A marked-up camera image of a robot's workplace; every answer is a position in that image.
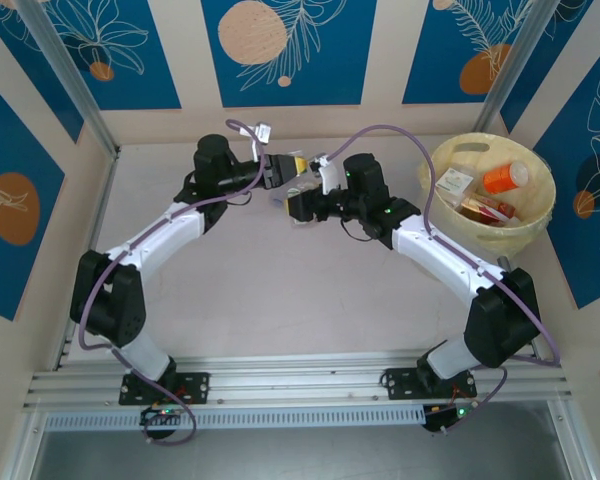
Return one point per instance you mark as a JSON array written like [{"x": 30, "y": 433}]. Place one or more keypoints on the clear bottle blue cap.
[{"x": 276, "y": 202}]

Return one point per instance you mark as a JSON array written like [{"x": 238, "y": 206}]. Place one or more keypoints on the square bottle white label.
[{"x": 455, "y": 181}]

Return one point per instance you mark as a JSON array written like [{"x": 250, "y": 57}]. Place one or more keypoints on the orange label bottle brown cap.
[{"x": 502, "y": 179}]

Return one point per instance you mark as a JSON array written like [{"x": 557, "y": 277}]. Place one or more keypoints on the red and gold carton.
[{"x": 501, "y": 211}]

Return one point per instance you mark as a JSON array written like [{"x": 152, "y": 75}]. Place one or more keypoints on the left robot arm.
[{"x": 155, "y": 235}]

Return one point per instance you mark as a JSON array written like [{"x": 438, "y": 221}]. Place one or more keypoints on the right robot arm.
[{"x": 445, "y": 255}]

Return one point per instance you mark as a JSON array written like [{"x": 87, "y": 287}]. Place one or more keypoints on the cream plastic bin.
[{"x": 540, "y": 200}]

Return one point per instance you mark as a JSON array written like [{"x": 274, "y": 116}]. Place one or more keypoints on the grey metal sheet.
[{"x": 300, "y": 455}]

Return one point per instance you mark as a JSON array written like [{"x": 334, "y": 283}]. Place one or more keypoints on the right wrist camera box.
[{"x": 327, "y": 175}]

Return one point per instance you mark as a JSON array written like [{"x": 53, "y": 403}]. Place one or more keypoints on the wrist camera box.
[
  {"x": 261, "y": 135},
  {"x": 327, "y": 175}
]

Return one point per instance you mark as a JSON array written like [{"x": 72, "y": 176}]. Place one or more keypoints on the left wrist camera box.
[{"x": 261, "y": 135}]

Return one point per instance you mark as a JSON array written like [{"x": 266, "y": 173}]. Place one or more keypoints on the aluminium mounting rail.
[{"x": 300, "y": 375}]

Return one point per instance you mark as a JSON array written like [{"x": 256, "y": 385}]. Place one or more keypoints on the aluminium frame post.
[
  {"x": 65, "y": 70},
  {"x": 515, "y": 60}
]

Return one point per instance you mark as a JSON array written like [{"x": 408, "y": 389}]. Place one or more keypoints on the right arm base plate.
[{"x": 395, "y": 382}]

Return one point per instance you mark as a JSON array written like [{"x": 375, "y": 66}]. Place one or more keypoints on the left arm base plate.
[{"x": 195, "y": 387}]

